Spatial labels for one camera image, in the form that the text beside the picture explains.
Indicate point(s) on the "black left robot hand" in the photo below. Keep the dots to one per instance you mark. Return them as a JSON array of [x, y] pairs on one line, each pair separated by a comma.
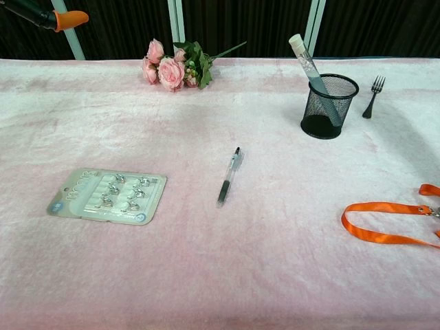
[[68, 19]]

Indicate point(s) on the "black round pen holder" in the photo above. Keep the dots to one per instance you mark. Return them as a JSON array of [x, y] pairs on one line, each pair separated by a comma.
[[316, 104]]

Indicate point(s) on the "pink artificial rose bouquet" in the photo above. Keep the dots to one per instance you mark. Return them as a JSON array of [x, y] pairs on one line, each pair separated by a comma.
[[170, 74]]

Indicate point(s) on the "black pleated curtain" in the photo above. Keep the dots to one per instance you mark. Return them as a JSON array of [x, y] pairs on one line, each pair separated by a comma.
[[240, 20]]

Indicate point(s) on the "hook blister pack card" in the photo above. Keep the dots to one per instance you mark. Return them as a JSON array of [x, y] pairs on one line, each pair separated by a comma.
[[79, 201]]

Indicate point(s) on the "black gel pen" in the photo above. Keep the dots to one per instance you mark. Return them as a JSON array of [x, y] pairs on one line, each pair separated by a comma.
[[225, 187]]

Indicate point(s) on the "pink plush table cloth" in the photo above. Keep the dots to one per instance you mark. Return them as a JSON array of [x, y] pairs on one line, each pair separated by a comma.
[[275, 258]]

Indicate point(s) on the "aluminium frame post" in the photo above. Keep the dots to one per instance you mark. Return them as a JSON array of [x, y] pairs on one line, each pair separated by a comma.
[[316, 20], [70, 38], [176, 20]]

